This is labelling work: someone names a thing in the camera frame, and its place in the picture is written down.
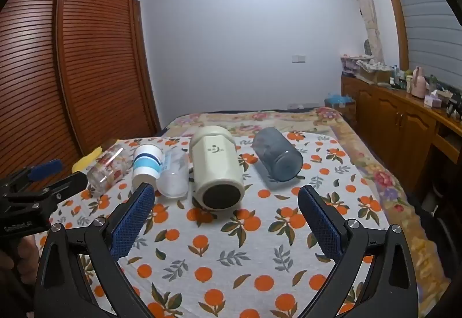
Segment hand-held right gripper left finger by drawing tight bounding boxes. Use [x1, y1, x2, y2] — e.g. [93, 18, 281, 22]
[34, 183, 156, 318]

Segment floral blanket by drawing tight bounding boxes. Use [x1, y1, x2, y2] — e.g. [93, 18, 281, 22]
[161, 107, 452, 304]

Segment yellow cloth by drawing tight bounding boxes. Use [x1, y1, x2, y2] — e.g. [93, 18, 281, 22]
[71, 147, 103, 173]

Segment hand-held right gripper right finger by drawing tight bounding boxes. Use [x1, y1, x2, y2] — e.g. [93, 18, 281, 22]
[297, 185, 421, 318]

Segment cardboard box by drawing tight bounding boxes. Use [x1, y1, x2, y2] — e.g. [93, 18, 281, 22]
[357, 62, 395, 85]

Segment pink thermos jug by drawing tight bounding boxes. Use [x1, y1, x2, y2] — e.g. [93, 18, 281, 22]
[411, 66, 427, 99]

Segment person's left hand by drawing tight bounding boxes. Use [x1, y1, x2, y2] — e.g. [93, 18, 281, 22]
[12, 234, 40, 284]

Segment glass cup with red print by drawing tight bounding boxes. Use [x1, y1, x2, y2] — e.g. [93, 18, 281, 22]
[87, 143, 133, 193]

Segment cream insulated cup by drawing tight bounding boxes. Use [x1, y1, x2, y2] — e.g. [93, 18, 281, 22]
[189, 125, 245, 211]

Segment wooden sideboard cabinet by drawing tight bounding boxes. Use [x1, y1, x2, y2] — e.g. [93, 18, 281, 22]
[341, 74, 462, 193]

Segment grey-blue plastic cup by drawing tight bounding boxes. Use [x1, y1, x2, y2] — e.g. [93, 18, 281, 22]
[252, 126, 304, 182]

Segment orange-print white cloth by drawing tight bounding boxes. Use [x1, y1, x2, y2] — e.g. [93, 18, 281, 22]
[47, 130, 392, 318]

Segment brown louvered wardrobe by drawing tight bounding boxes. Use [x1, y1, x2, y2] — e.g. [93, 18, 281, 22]
[0, 0, 161, 193]

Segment white lace curtain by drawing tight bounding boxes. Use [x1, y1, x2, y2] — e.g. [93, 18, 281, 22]
[341, 0, 384, 63]

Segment grey window blind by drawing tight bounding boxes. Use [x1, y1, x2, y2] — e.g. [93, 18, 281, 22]
[383, 0, 462, 92]

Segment white tissue box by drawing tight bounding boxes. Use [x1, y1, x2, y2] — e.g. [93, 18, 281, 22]
[424, 89, 452, 109]

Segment pink storage boxes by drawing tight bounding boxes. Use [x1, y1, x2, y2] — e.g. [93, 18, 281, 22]
[341, 55, 359, 77]

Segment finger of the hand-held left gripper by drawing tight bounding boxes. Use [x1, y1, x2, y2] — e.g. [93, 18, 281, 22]
[0, 158, 63, 193]
[5, 172, 88, 206]

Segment clear plastic cup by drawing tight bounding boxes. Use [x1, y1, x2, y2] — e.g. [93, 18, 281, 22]
[156, 149, 190, 199]

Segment white cup with blue stripes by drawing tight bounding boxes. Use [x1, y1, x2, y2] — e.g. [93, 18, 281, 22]
[132, 144, 164, 193]

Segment blue tissue packet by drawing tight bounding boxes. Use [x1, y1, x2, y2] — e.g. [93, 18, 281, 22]
[324, 93, 356, 109]

